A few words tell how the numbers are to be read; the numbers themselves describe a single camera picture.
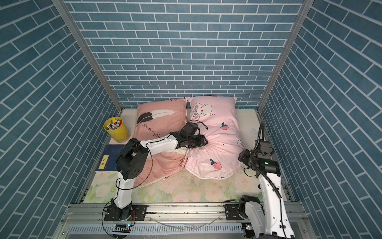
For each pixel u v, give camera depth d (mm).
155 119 1048
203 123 826
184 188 826
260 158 575
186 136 749
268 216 434
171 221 723
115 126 938
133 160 527
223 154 825
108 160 912
